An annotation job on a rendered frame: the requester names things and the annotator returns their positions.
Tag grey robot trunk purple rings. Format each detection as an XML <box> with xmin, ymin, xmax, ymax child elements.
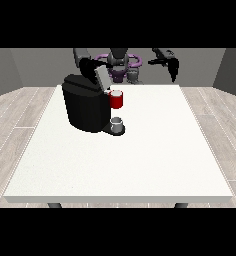
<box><xmin>93</xmin><ymin>48</ymin><xmax>144</xmax><ymax>84</ymax></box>

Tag small grey cup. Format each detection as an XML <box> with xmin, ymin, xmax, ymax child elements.
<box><xmin>110</xmin><ymin>116</ymin><xmax>125</xmax><ymax>134</ymax></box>

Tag small grey coffee pod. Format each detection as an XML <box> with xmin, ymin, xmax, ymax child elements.
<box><xmin>126</xmin><ymin>68</ymin><xmax>140</xmax><ymax>84</ymax></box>

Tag black coffee machine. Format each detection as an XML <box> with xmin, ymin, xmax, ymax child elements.
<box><xmin>61</xmin><ymin>73</ymin><xmax>126</xmax><ymax>136</ymax></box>

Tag pale grey machine lid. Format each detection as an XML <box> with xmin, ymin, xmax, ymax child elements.
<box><xmin>94</xmin><ymin>65</ymin><xmax>112</xmax><ymax>92</ymax></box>

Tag red pod holder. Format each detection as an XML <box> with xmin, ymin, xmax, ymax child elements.
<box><xmin>108</xmin><ymin>89</ymin><xmax>124</xmax><ymax>110</ymax></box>

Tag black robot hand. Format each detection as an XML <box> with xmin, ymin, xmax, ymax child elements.
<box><xmin>78</xmin><ymin>57</ymin><xmax>109</xmax><ymax>80</ymax></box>
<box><xmin>147</xmin><ymin>54</ymin><xmax>181</xmax><ymax>84</ymax></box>

